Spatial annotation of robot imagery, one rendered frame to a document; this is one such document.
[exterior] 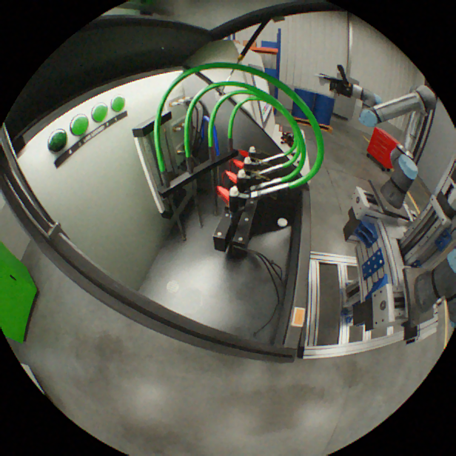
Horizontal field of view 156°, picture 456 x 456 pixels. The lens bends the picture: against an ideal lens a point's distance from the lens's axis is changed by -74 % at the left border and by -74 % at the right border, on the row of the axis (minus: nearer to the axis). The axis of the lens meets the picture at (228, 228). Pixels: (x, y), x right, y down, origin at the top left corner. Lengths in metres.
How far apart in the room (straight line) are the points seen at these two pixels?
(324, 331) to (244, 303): 0.88
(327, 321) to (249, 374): 0.68
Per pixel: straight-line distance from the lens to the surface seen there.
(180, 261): 0.68
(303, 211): 0.70
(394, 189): 0.91
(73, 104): 0.38
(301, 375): 1.55
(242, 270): 0.64
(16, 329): 3.08
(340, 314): 1.44
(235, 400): 1.50
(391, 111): 0.84
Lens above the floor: 1.41
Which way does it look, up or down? 52 degrees down
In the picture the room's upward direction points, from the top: 1 degrees counter-clockwise
